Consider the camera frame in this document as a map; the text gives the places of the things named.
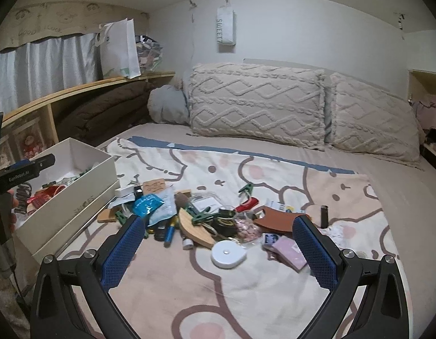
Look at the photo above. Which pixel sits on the clear bag of photos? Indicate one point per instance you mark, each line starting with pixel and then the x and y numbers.
pixel 149 53

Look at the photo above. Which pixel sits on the green clothes peg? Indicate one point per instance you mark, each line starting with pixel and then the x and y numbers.
pixel 120 217

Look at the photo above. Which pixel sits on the dark brown pouch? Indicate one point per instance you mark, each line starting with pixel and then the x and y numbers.
pixel 182 199

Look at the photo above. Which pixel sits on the bed with beige sheet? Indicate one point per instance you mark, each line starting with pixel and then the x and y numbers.
pixel 398 201

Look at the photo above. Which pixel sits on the black hair claw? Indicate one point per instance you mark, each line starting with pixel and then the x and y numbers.
pixel 23 196

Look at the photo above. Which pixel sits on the grey curtain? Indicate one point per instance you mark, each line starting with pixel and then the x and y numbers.
pixel 52 67

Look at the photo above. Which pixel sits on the brown folded blanket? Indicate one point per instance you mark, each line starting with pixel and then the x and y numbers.
pixel 105 113

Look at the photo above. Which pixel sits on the red pouch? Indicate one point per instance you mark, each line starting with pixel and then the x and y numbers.
pixel 48 194

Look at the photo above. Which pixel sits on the person's left hand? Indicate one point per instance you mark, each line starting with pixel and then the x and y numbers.
pixel 13 212

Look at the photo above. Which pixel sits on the pile of clothes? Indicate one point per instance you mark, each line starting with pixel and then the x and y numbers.
pixel 430 113

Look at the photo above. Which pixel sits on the clear bag of pink beads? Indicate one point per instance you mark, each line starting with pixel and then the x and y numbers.
pixel 248 231

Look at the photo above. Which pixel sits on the white speckled cloth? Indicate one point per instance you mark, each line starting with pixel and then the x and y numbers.
pixel 333 235

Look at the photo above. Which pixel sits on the beige printed valance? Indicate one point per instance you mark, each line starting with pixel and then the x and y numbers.
pixel 62 19

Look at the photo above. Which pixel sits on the beige textured pillow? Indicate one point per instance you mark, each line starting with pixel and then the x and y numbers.
pixel 257 106
pixel 370 123

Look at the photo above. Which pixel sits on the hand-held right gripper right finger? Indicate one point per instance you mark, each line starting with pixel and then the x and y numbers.
pixel 315 254

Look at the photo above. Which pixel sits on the white shopping bag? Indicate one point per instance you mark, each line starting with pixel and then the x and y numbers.
pixel 120 49

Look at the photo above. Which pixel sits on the white storage box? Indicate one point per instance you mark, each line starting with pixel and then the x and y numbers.
pixel 73 215

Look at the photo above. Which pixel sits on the black white wall hook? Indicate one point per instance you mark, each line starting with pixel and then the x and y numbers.
pixel 401 19

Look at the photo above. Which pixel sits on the red clip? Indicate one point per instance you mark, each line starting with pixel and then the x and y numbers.
pixel 248 204

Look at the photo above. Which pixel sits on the wooden bedside shelf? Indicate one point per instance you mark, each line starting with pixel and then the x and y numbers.
pixel 98 84

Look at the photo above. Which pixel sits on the clear plastic bag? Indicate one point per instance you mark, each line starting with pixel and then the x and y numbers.
pixel 205 203

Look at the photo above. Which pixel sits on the brown leather case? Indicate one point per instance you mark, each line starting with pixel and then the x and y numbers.
pixel 278 220

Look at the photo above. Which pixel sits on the black lighter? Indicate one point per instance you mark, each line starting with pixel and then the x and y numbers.
pixel 324 217

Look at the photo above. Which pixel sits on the wooden wall shelf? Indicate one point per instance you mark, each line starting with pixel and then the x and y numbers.
pixel 416 81

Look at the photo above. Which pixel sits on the green clip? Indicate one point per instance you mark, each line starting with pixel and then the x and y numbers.
pixel 247 190
pixel 200 218

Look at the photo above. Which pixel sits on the small stuffed doll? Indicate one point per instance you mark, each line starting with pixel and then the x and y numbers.
pixel 29 146

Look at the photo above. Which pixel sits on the small white box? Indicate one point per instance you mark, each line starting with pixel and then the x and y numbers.
pixel 124 191

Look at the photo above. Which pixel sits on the pale blue plastic packet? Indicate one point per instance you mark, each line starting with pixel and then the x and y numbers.
pixel 163 210

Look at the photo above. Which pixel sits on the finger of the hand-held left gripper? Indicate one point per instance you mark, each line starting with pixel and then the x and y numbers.
pixel 44 160
pixel 18 165

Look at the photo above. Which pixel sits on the white round tape measure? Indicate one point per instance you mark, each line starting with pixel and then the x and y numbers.
pixel 228 254

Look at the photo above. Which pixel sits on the purple notebook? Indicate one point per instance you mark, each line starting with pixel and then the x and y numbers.
pixel 288 252

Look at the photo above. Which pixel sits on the grey cushion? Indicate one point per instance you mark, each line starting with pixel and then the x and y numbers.
pixel 166 104

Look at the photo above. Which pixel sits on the printed cartoon blanket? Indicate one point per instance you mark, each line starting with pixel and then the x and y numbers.
pixel 168 289

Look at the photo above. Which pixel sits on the curved wooden piece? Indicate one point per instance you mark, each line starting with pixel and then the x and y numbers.
pixel 195 233

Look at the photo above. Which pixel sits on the brown cardboard tag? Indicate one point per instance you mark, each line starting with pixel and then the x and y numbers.
pixel 153 187

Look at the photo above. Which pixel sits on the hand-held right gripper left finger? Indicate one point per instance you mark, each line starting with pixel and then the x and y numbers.
pixel 122 250

